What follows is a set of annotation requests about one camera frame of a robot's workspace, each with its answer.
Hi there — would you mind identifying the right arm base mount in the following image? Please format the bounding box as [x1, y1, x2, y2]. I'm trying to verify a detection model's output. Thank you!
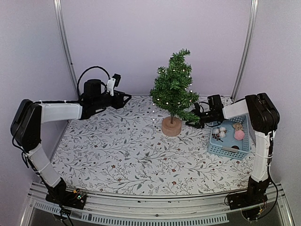
[224, 192, 268, 221]

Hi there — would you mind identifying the floral patterned table mat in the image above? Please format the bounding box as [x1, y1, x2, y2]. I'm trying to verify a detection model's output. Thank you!
[51, 96, 255, 196]

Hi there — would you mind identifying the fairy light string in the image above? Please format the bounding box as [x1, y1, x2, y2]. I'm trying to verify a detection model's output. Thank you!
[151, 67, 196, 122]

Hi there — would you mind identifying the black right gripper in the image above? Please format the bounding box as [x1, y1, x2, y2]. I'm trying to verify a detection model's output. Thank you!
[182, 108, 214, 129]

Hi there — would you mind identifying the small green christmas tree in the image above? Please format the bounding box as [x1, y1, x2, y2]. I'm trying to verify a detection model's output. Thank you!
[150, 48, 200, 137]

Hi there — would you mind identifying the aluminium frame post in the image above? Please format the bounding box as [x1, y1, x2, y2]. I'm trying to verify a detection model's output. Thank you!
[230, 0, 259, 100]
[53, 0, 79, 97]

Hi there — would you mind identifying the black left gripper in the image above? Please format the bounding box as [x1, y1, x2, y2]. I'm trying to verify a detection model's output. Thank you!
[93, 90, 132, 110]

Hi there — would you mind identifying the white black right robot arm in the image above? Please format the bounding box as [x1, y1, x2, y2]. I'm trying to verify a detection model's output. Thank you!
[186, 93, 280, 209]

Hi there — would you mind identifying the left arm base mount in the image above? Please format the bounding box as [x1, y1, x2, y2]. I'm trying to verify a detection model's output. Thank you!
[46, 189, 87, 210]

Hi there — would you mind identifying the left aluminium frame post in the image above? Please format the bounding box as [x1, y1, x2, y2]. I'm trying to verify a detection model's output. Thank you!
[53, 0, 79, 97]

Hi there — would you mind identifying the light blue plastic basket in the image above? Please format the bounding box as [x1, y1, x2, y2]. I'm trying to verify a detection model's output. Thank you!
[208, 115, 250, 160]

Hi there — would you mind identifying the right aluminium frame post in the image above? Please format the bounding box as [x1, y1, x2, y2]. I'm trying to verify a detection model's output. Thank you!
[230, 0, 259, 100]

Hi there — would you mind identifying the pink pompom ornament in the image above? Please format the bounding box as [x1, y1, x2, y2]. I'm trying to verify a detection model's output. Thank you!
[234, 130, 245, 140]

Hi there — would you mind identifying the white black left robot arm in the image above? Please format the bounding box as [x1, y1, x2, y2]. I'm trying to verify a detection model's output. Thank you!
[10, 78, 132, 204]

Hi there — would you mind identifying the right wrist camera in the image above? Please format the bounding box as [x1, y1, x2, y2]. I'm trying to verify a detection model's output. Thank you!
[194, 102, 204, 114]

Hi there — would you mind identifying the aluminium front rail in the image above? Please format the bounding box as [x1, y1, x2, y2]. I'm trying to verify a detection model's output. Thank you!
[20, 183, 297, 226]

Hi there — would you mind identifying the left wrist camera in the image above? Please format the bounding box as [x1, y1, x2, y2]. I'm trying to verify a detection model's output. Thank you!
[106, 73, 121, 96]

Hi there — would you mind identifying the white cotton berry sprig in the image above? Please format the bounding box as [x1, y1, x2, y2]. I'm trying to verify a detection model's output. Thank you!
[212, 127, 227, 142]

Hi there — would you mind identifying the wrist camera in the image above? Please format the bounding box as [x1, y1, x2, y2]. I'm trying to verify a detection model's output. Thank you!
[194, 102, 204, 114]
[106, 73, 121, 96]

